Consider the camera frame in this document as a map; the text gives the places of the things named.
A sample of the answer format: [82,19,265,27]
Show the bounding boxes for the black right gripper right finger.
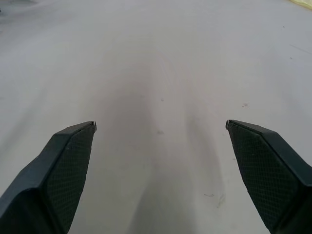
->
[225,119,312,234]

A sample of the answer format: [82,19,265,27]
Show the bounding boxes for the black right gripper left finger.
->
[0,121,98,234]

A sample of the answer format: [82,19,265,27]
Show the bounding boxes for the yellow translucent object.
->
[289,0,312,8]

